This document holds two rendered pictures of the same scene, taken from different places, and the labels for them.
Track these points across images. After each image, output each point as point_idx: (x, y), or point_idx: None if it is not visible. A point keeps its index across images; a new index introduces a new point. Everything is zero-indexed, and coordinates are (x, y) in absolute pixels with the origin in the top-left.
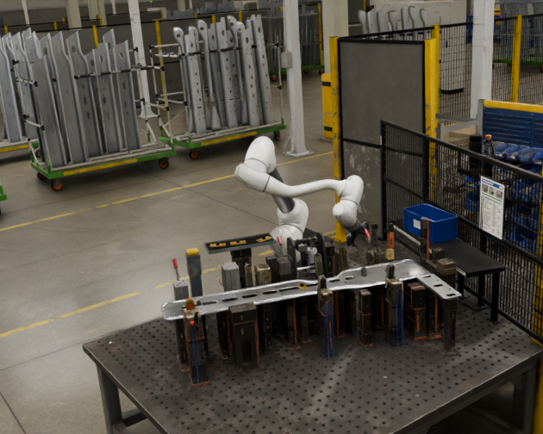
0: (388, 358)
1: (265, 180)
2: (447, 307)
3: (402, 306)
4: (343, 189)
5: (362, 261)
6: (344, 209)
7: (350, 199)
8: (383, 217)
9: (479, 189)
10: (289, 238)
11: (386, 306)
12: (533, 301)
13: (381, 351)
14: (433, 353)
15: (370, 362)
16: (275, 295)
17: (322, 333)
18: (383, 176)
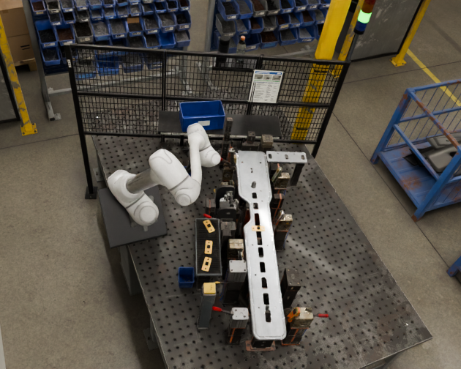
0: (293, 217)
1: (199, 185)
2: (304, 165)
3: None
4: (204, 141)
5: (129, 171)
6: (219, 156)
7: (209, 145)
8: (82, 124)
9: (251, 78)
10: (227, 209)
11: None
12: None
13: None
14: (294, 192)
15: (295, 228)
16: (268, 250)
17: (279, 239)
18: (78, 92)
